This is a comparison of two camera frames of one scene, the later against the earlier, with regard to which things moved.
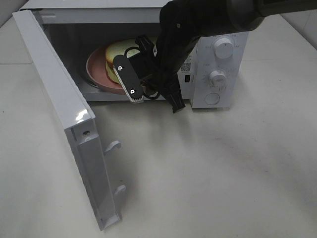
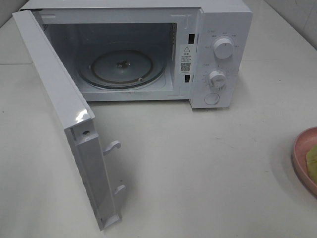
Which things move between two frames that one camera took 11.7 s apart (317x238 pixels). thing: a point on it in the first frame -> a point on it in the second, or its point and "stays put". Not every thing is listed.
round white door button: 212,98 stays put
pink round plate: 96,67 -> 305,141
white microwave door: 76,116 stays put
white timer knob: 218,79 stays put
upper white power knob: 223,48 stays put
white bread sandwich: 117,48 -> 311,163
